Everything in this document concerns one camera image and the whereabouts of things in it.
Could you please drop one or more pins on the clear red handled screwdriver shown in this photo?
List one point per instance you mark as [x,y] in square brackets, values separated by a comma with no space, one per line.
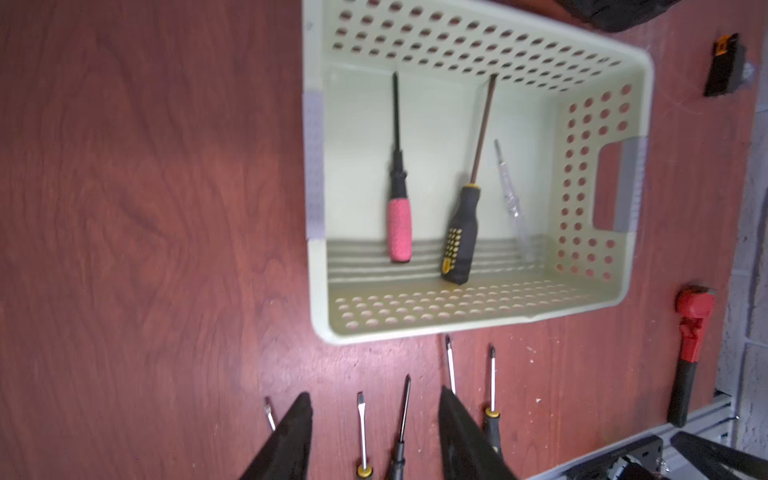
[269,413]

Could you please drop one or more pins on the red handled wrench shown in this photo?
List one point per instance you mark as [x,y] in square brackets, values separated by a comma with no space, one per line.
[695,305]

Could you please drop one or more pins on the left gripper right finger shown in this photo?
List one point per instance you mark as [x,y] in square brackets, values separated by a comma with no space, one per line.
[465,451]

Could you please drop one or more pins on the orange handled black screwdriver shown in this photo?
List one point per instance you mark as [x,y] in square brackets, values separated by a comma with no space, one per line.
[397,462]

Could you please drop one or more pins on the light green perforated bin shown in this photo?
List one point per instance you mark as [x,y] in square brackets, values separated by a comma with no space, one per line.
[571,111]

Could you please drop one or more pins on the black yellow flathead screwdriver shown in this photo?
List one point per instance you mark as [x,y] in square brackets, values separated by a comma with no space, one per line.
[364,469]

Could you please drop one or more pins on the black yellow dotted screwdriver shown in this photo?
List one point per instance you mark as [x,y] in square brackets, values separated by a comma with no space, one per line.
[462,230]

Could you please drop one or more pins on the green black Phillips screwdriver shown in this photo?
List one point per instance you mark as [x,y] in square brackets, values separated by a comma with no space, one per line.
[450,363]

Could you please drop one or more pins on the black plastic tool case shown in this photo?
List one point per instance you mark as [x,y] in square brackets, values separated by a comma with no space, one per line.
[615,16]

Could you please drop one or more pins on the pink handled screwdriver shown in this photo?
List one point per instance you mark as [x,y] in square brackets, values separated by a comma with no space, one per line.
[399,219]

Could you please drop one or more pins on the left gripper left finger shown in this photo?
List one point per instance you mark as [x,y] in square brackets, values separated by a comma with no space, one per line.
[286,453]

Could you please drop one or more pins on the clear handled small screwdriver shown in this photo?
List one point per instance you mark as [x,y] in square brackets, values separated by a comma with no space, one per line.
[514,206]

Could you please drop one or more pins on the black yellow Phillips screwdriver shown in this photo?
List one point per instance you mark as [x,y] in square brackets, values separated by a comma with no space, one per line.
[491,413]

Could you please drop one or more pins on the small black clamp object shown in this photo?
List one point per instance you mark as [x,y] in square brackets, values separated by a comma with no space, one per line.
[730,69]

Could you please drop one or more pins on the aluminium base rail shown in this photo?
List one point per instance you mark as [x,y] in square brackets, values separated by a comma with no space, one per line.
[703,449]

